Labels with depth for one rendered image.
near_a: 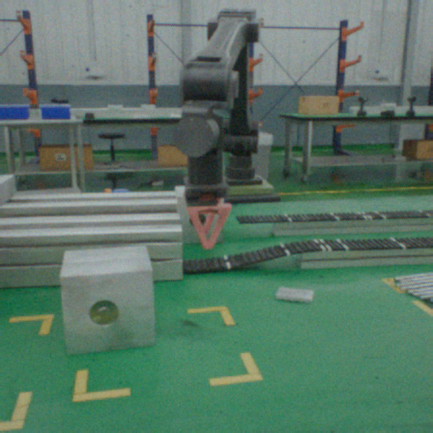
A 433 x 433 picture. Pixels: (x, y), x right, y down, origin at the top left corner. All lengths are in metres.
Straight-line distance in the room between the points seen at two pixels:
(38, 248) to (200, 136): 0.29
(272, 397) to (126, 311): 0.19
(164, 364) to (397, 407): 0.24
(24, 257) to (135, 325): 0.26
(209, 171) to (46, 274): 0.29
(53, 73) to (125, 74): 1.12
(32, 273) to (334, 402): 0.48
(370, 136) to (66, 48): 5.53
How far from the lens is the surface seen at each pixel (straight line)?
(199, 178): 0.75
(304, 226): 1.02
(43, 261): 0.78
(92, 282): 0.56
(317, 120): 5.75
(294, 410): 0.49
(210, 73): 0.74
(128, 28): 8.46
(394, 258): 0.89
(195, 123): 0.67
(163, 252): 0.75
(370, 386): 0.54
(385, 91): 9.67
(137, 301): 0.57
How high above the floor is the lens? 1.07
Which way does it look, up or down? 15 degrees down
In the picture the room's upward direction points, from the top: straight up
